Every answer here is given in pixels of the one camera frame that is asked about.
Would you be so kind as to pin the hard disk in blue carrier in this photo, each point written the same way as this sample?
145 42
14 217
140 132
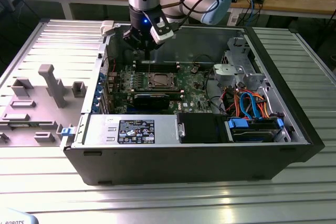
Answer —
252 134

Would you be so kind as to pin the silver power supply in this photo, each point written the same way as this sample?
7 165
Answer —
168 129

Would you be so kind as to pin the blue plastic clip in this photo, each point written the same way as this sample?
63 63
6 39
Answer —
67 131

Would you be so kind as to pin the silver metal drive cage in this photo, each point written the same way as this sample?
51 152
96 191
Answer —
236 58

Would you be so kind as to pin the round coin battery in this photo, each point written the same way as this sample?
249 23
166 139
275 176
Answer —
194 70

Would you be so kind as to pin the black graphics card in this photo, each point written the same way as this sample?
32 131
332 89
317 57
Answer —
151 102

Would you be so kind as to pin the green motherboard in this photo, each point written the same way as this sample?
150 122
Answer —
195 98

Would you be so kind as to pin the grey parts rack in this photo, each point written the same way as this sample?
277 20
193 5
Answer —
39 119

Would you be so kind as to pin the metal locking lever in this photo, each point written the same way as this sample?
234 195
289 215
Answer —
148 67
164 88

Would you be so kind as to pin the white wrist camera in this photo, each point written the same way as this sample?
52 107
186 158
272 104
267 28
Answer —
162 33

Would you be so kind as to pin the black PC case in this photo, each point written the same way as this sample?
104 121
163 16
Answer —
183 166

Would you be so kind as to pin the grey round metal bracket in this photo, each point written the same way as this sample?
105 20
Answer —
224 72

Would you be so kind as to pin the silver CPU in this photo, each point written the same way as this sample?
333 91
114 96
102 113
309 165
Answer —
161 78

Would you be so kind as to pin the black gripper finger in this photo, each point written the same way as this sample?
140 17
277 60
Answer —
151 46
134 37

